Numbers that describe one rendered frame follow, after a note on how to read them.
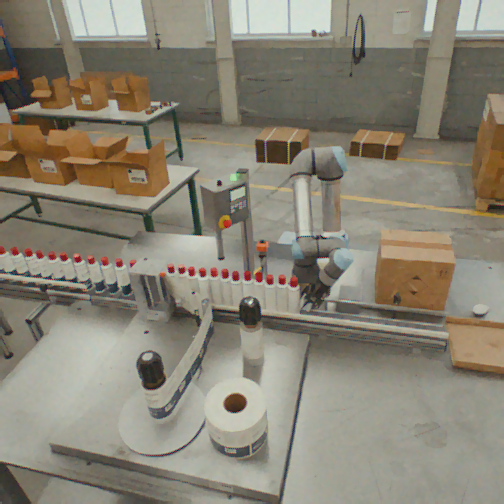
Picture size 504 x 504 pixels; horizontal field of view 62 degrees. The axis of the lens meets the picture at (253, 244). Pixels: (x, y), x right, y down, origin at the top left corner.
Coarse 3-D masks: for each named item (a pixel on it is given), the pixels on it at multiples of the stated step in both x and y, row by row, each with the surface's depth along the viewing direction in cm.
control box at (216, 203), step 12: (216, 180) 172; (228, 180) 171; (240, 180) 171; (204, 192) 169; (216, 192) 164; (228, 192) 168; (204, 204) 173; (216, 204) 167; (228, 204) 171; (204, 216) 177; (216, 216) 170; (228, 216) 173; (240, 216) 178; (216, 228) 173
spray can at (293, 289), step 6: (294, 282) 177; (288, 288) 179; (294, 288) 178; (288, 294) 181; (294, 294) 179; (288, 300) 183; (294, 300) 181; (288, 306) 185; (294, 306) 183; (288, 312) 187; (294, 312) 185
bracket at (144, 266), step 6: (144, 258) 186; (138, 264) 183; (144, 264) 183; (150, 264) 182; (156, 264) 182; (162, 264) 182; (132, 270) 179; (138, 270) 179; (144, 270) 179; (150, 270) 179; (156, 270) 178
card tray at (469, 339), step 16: (448, 320) 186; (464, 320) 184; (480, 320) 181; (448, 336) 179; (464, 336) 178; (480, 336) 178; (496, 336) 177; (464, 352) 171; (480, 352) 171; (496, 352) 170; (464, 368) 165; (480, 368) 163; (496, 368) 161
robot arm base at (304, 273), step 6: (294, 264) 208; (312, 264) 205; (318, 264) 210; (294, 270) 210; (300, 270) 206; (306, 270) 205; (312, 270) 206; (318, 270) 208; (294, 276) 209; (300, 276) 207; (306, 276) 206; (312, 276) 208; (300, 282) 208; (306, 282) 207
